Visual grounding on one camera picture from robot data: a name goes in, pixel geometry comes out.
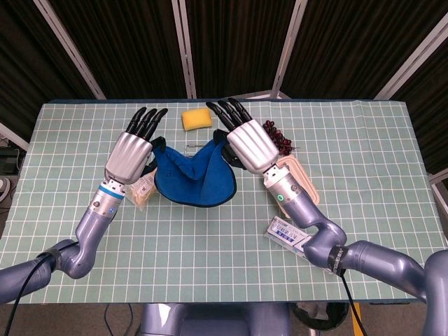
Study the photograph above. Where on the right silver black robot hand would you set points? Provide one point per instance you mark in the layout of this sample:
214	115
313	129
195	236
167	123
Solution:
252	145

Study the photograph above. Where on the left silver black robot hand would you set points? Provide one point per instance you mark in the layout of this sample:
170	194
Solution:
129	155

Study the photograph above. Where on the blue cloth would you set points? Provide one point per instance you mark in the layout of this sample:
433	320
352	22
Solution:
196	182

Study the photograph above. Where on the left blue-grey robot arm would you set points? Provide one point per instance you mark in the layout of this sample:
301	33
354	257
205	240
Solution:
87	227

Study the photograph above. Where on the yellow sponge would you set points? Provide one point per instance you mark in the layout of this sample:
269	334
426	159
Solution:
196	119

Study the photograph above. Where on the green checkered tablecloth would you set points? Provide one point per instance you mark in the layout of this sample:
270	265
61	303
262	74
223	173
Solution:
210	252

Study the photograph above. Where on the dark red grape bunch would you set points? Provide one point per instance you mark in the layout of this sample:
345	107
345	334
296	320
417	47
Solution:
283	143

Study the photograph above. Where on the clear bag of yellow snacks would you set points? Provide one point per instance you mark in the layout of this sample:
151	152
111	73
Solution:
141	196

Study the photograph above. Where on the beige lidded lunch box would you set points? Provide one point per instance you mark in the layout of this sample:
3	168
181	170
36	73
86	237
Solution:
301	175

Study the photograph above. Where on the blue white toothpaste box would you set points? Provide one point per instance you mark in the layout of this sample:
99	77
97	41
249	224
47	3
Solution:
285	234

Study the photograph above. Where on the black box device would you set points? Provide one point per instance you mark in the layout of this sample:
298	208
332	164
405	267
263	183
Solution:
8	161

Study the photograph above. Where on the blue-grey robot torso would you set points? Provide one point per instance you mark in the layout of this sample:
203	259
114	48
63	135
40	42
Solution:
217	320

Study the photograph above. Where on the black round bin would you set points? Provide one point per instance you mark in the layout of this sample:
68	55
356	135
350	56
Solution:
320	315

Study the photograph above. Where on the white partition frame post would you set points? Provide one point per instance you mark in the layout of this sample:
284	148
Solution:
409	59
68	47
12	134
440	187
288	49
185	49

